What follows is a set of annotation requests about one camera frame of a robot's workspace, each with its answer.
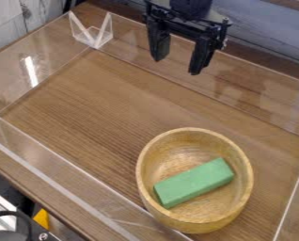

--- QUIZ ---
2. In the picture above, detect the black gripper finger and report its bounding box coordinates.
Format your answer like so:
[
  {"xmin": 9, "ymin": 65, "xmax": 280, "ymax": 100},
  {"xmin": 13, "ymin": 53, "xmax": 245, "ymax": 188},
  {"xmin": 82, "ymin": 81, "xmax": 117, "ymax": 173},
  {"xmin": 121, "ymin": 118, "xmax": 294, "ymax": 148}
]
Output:
[
  {"xmin": 189, "ymin": 28, "xmax": 225, "ymax": 75},
  {"xmin": 147, "ymin": 17, "xmax": 171, "ymax": 61}
]

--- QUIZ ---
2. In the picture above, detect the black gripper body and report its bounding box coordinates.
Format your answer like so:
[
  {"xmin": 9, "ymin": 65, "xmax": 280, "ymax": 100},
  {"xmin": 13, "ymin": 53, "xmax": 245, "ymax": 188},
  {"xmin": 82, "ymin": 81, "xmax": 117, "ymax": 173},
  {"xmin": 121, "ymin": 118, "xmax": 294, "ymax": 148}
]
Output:
[{"xmin": 145, "ymin": 0, "xmax": 233, "ymax": 31}]

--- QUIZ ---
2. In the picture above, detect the green rectangular block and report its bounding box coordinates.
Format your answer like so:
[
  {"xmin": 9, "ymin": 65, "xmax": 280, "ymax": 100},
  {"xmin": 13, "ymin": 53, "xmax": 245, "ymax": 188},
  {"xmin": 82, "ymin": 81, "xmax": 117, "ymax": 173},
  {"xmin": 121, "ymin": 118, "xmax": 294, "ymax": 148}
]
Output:
[{"xmin": 154, "ymin": 157, "xmax": 235, "ymax": 209}]

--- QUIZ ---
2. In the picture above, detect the brown wooden bowl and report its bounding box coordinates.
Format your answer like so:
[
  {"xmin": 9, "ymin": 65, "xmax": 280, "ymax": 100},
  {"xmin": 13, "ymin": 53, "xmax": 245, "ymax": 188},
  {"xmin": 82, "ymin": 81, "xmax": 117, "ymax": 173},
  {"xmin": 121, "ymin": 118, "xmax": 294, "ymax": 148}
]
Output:
[{"xmin": 137, "ymin": 127, "xmax": 254, "ymax": 233}]

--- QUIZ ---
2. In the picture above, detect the yellow black device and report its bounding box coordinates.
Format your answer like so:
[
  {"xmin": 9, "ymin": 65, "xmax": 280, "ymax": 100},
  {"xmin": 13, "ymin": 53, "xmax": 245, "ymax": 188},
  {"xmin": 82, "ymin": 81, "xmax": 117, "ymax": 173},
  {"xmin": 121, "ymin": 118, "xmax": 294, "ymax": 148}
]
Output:
[{"xmin": 13, "ymin": 206, "xmax": 70, "ymax": 241}]

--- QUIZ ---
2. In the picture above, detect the clear acrylic corner bracket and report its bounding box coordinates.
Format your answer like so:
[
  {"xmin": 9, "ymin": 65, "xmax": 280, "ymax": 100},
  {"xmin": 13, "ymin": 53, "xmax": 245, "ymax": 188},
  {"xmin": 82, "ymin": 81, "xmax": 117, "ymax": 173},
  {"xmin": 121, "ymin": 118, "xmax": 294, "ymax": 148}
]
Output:
[{"xmin": 69, "ymin": 12, "xmax": 114, "ymax": 49}]

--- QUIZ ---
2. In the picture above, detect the clear acrylic front wall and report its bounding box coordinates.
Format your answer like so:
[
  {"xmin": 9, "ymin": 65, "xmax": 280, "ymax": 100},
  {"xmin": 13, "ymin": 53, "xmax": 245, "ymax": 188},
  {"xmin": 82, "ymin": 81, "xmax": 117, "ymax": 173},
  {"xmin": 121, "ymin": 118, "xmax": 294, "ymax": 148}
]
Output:
[{"xmin": 0, "ymin": 118, "xmax": 194, "ymax": 241}]

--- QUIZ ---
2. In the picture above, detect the black cable lower left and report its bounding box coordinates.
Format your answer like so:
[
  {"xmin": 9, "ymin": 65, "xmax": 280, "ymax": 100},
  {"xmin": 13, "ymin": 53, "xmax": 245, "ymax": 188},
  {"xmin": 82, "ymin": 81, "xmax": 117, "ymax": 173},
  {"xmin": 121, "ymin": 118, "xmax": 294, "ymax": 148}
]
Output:
[{"xmin": 0, "ymin": 210, "xmax": 34, "ymax": 241}]

